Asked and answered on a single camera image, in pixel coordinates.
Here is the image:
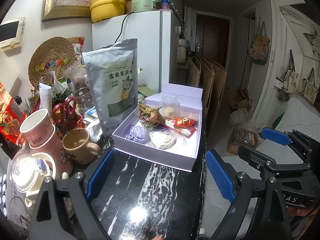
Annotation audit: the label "beige tote bag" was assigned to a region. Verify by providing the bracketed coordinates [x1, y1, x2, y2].
[299, 67, 320, 104]
[275, 50, 302, 94]

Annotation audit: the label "clear plastic bag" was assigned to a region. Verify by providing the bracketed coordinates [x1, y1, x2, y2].
[229, 107, 252, 128]

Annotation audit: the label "frosted plastic zip bag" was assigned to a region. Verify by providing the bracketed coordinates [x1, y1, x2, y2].
[161, 94, 180, 118]

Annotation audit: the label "box of gold chocolates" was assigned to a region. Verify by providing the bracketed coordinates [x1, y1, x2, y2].
[227, 126, 258, 155]

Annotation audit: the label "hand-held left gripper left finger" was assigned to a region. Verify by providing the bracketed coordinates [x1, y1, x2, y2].
[29, 149, 117, 240]

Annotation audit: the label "yellow pot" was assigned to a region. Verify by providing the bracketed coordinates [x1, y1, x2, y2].
[90, 0, 132, 23]

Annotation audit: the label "gold picture frame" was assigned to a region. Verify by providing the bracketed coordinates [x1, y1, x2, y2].
[41, 0, 100, 22]

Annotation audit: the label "white cartoon figure toy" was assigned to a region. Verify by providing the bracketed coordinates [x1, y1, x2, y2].
[9, 152, 69, 220]

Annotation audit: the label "pink panda paper cup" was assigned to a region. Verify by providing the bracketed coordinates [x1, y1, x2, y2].
[30, 124, 73, 175]

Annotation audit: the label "orange red snack bag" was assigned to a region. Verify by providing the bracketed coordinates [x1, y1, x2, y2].
[0, 80, 28, 145]

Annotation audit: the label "glass jar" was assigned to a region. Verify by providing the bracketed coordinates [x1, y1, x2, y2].
[72, 87, 97, 117]

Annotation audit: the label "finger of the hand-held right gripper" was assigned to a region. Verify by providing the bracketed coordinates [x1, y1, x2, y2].
[237, 146, 300, 180]
[260, 127, 320, 153]

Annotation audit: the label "cartoon print tote bag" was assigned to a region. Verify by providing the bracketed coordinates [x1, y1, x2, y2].
[248, 21, 272, 65]

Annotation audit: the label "red white snack packet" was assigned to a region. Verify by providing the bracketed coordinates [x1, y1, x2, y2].
[164, 119, 198, 138]

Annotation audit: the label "red scissors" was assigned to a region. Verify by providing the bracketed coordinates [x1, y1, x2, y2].
[52, 97, 77, 125]

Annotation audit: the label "olive folded carton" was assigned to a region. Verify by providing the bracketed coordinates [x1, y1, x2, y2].
[137, 85, 158, 98]

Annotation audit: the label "black power cable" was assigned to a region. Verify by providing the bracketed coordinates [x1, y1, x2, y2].
[114, 12, 135, 45]

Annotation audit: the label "red cartoon candy packet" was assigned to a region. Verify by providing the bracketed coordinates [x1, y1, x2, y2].
[174, 117, 198, 128]

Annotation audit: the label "white coil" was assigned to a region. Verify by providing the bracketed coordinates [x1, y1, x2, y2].
[149, 130, 178, 152]

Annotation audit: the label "white crumpled tissue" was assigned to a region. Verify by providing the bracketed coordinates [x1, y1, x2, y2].
[84, 119, 104, 143]

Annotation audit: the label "wall intercom panel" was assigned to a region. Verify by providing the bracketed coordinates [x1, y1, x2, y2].
[0, 17, 25, 53]

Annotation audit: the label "white leaf print cover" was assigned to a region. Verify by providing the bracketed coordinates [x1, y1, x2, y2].
[202, 97, 320, 240]

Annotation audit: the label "gold candy wrappers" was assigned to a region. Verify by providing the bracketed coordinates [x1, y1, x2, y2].
[138, 103, 166, 128]

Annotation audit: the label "flower topped toothpicks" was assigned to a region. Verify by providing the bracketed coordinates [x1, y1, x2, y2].
[35, 59, 67, 80]

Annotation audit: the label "green candy wrapper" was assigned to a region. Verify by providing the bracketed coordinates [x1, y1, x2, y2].
[143, 120, 163, 130]

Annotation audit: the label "brown mug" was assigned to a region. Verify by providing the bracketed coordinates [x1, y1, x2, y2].
[62, 128, 102, 165]

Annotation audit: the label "brown cardboard sheet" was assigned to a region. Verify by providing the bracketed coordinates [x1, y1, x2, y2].
[185, 56, 202, 88]
[209, 61, 227, 137]
[199, 57, 215, 112]

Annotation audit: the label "silver stand-up pouch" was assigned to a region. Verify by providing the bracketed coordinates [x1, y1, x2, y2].
[82, 38, 138, 138]

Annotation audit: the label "folded paper leaflet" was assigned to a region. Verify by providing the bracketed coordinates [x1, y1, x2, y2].
[39, 83, 53, 110]

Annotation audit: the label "brown door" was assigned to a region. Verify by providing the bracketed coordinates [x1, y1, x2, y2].
[195, 14, 230, 67]

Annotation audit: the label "brown paper bags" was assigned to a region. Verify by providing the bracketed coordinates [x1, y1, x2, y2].
[229, 87, 253, 110]

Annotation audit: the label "white refrigerator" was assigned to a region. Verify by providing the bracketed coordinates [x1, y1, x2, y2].
[91, 9, 185, 93]

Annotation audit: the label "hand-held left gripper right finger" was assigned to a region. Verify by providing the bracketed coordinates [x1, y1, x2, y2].
[204, 149, 295, 240]

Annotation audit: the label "lavender gift box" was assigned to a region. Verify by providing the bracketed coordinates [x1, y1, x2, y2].
[112, 82, 203, 172]

